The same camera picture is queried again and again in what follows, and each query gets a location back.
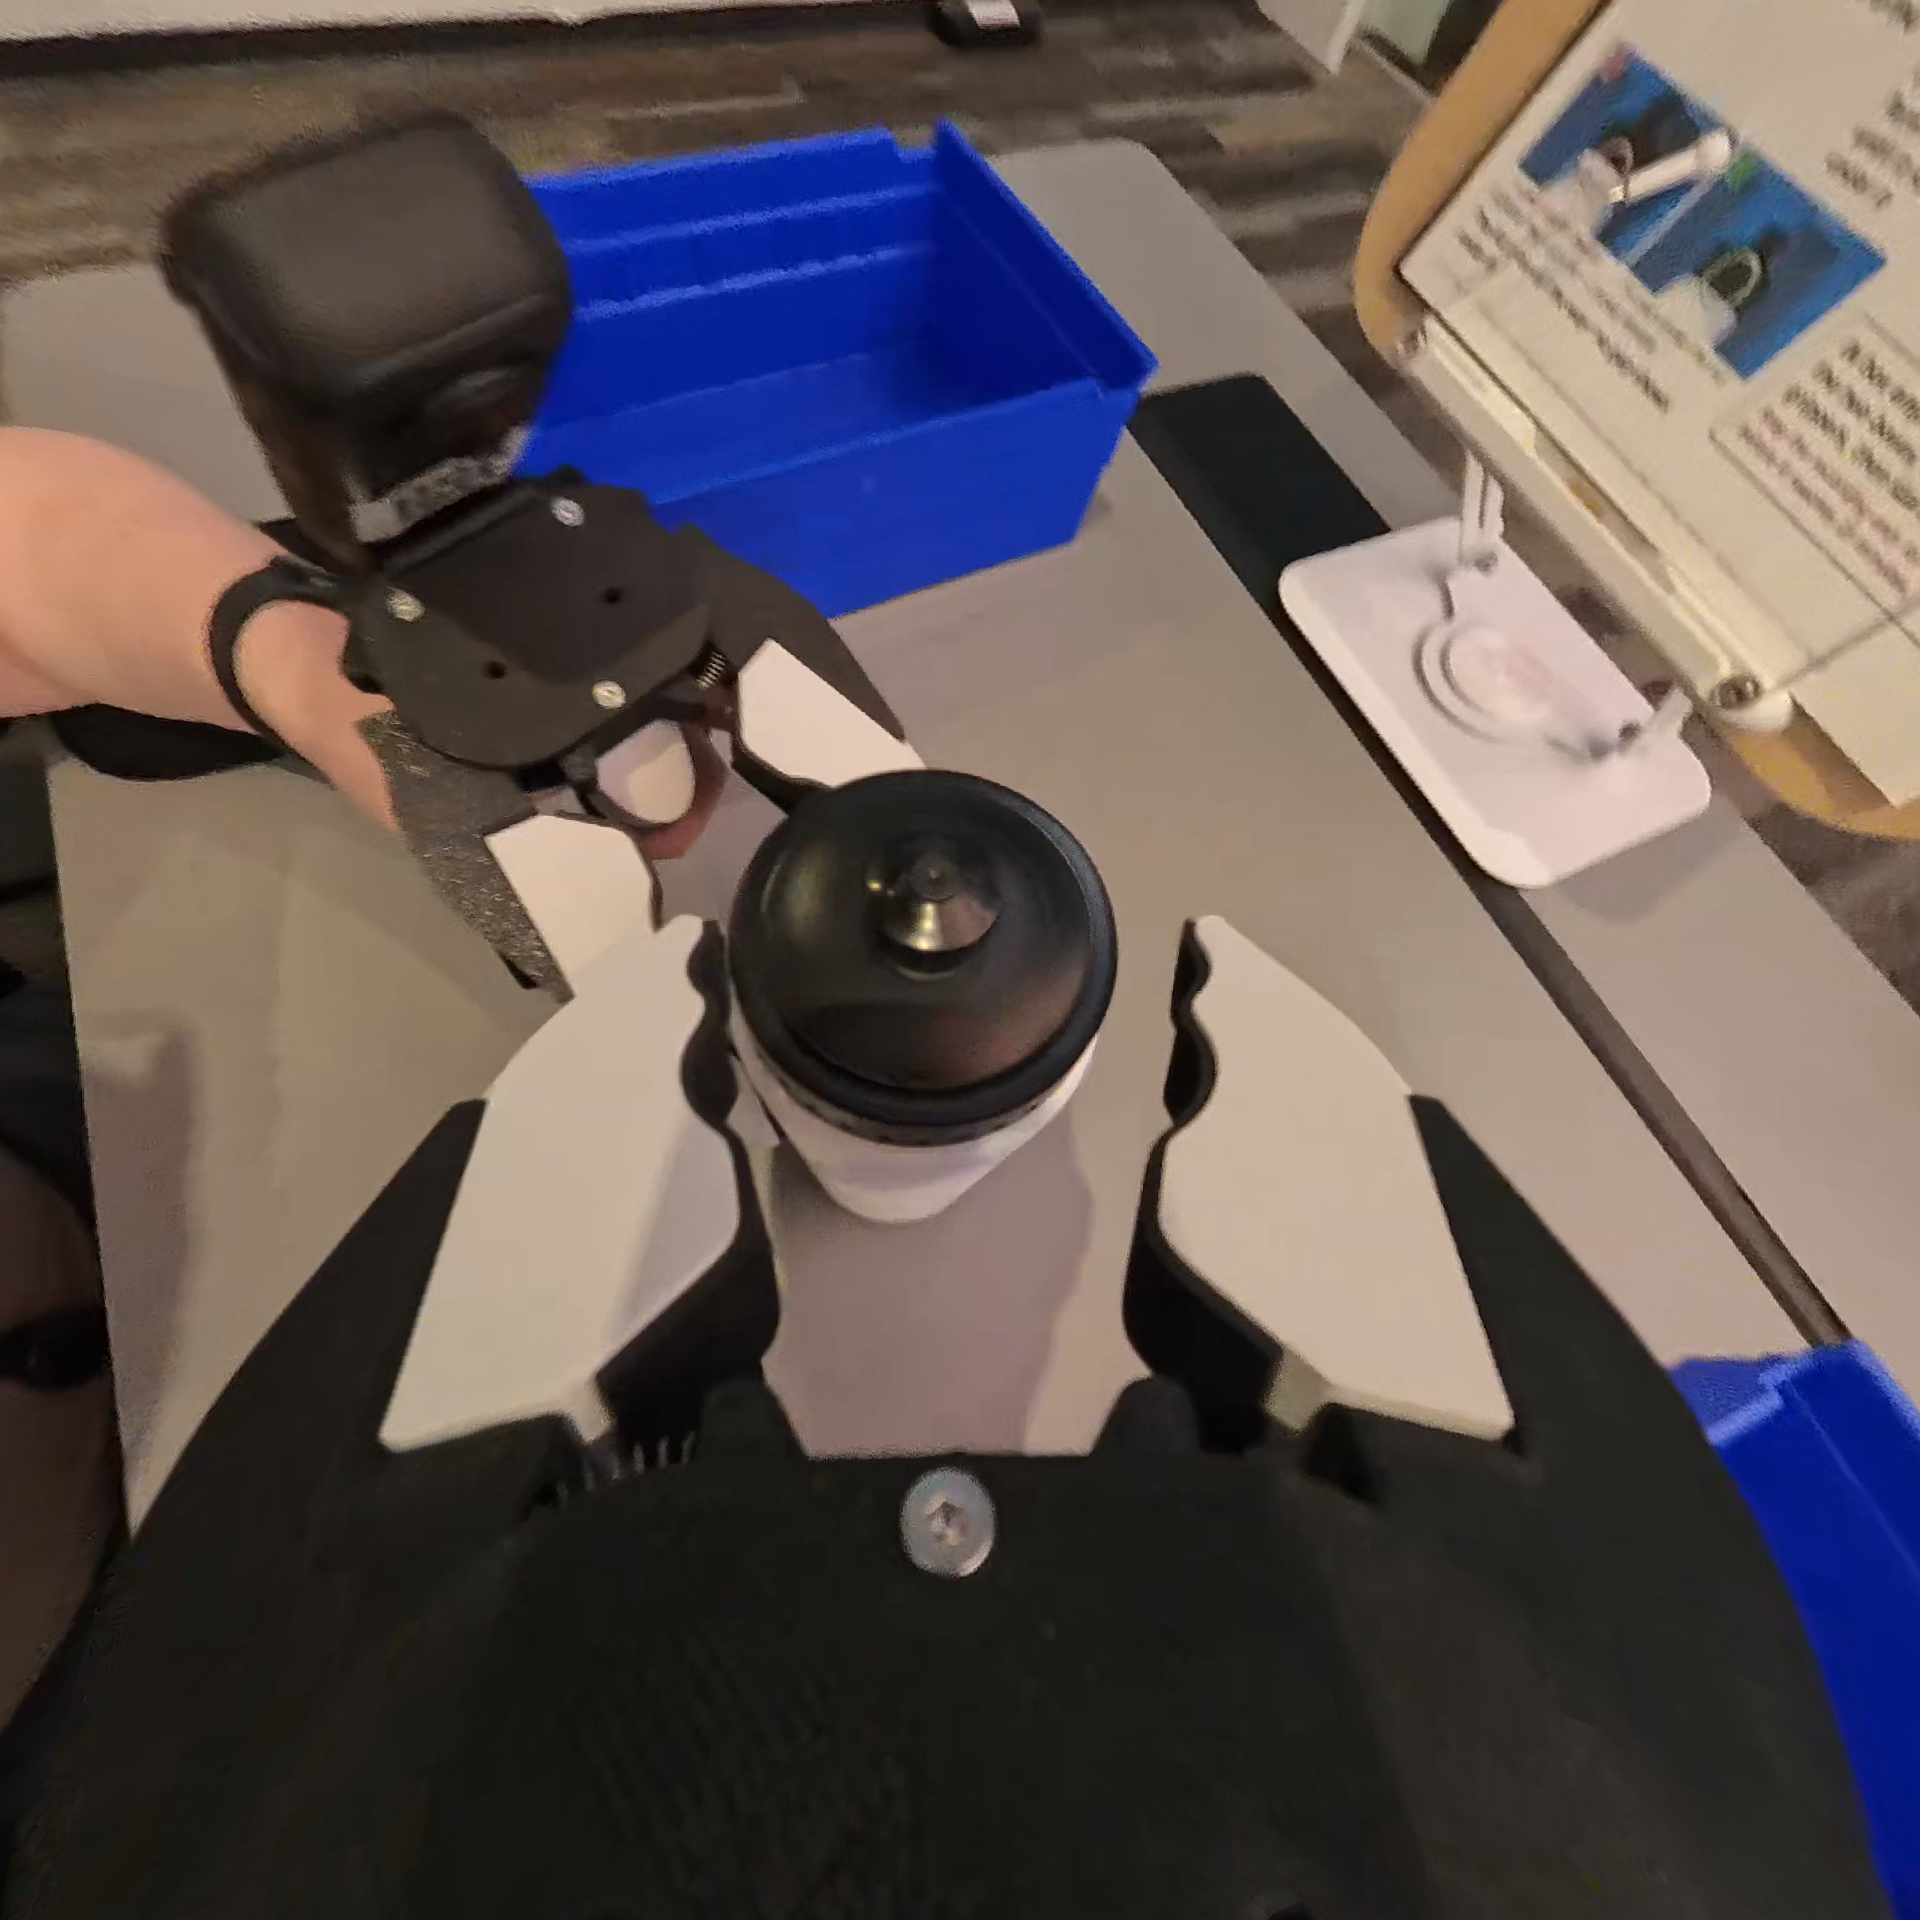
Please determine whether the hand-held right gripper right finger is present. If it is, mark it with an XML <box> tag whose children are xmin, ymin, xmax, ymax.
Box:
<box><xmin>1125</xmin><ymin>913</ymin><xmax>1515</xmax><ymax>1479</ymax></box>

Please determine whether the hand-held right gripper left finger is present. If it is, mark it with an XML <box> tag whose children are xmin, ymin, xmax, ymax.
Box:
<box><xmin>377</xmin><ymin>913</ymin><xmax>781</xmax><ymax>1466</ymax></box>

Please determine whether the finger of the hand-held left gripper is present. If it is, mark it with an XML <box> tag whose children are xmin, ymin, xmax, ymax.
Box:
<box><xmin>481</xmin><ymin>814</ymin><xmax>669</xmax><ymax>992</ymax></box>
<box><xmin>725</xmin><ymin>638</ymin><xmax>928</xmax><ymax>818</ymax></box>

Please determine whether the black bottle lid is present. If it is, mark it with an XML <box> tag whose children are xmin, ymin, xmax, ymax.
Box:
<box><xmin>726</xmin><ymin>767</ymin><xmax>1120</xmax><ymax>1152</ymax></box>

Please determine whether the blue plastic bin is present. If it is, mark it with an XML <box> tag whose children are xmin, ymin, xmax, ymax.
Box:
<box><xmin>517</xmin><ymin>119</ymin><xmax>1160</xmax><ymax>621</ymax></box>
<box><xmin>1669</xmin><ymin>1338</ymin><xmax>1920</xmax><ymax>1920</ymax></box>

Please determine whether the white plastic bottle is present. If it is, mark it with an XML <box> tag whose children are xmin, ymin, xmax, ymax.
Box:
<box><xmin>729</xmin><ymin>1018</ymin><xmax>1100</xmax><ymax>1225</ymax></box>

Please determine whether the person's left forearm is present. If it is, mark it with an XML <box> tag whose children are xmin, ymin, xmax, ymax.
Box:
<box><xmin>0</xmin><ymin>428</ymin><xmax>291</xmax><ymax>725</ymax></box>

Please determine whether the person's left hand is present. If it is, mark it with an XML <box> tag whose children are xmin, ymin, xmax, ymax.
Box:
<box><xmin>223</xmin><ymin>597</ymin><xmax>408</xmax><ymax>830</ymax></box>

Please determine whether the black wrist band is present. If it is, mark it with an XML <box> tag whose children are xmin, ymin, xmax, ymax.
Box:
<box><xmin>207</xmin><ymin>557</ymin><xmax>357</xmax><ymax>752</ymax></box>

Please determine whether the white stand base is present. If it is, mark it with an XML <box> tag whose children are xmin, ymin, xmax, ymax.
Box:
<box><xmin>1280</xmin><ymin>457</ymin><xmax>1713</xmax><ymax>890</ymax></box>

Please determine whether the wooden document board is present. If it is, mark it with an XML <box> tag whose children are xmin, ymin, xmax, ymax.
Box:
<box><xmin>1353</xmin><ymin>0</ymin><xmax>1920</xmax><ymax>841</ymax></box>

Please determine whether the printed instruction sheet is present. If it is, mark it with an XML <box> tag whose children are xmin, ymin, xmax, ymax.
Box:
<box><xmin>1398</xmin><ymin>0</ymin><xmax>1920</xmax><ymax>799</ymax></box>

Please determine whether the metal page holder wire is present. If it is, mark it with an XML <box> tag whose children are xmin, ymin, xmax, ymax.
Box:
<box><xmin>1713</xmin><ymin>592</ymin><xmax>1920</xmax><ymax>729</ymax></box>
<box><xmin>1408</xmin><ymin>132</ymin><xmax>1735</xmax><ymax>360</ymax></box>

